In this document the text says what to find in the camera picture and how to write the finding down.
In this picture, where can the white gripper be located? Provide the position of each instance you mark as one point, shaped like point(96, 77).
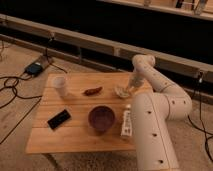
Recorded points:
point(135, 81)

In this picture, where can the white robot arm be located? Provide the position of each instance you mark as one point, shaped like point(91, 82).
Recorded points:
point(149, 113)

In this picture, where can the brown sausage toy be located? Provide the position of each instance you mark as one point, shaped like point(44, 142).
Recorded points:
point(90, 92)

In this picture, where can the purple bowl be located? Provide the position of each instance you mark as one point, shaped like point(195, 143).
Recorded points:
point(101, 118)

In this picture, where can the white bottle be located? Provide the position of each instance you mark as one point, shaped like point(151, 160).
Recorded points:
point(126, 129)

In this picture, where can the white plastic cup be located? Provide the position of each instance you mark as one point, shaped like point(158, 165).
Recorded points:
point(59, 84)

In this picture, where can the black phone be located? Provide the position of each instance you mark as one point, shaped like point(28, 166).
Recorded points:
point(58, 119)

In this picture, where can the black power adapter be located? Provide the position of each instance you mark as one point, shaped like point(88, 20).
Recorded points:
point(33, 69)

